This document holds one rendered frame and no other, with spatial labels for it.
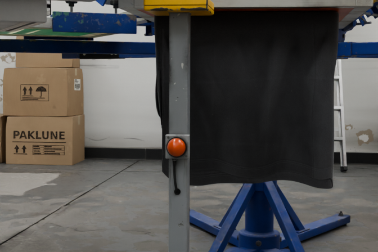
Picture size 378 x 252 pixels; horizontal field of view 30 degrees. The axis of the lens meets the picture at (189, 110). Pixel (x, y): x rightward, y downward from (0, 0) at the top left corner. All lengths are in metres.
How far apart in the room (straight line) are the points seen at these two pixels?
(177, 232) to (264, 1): 0.56
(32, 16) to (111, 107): 5.15
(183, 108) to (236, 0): 0.32
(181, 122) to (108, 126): 5.13
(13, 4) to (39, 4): 0.05
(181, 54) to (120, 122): 5.11
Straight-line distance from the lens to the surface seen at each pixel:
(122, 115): 6.53
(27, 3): 1.43
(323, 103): 1.73
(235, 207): 2.97
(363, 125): 6.41
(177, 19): 1.46
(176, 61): 1.45
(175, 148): 1.42
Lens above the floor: 0.80
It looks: 3 degrees down
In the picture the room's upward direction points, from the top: straight up
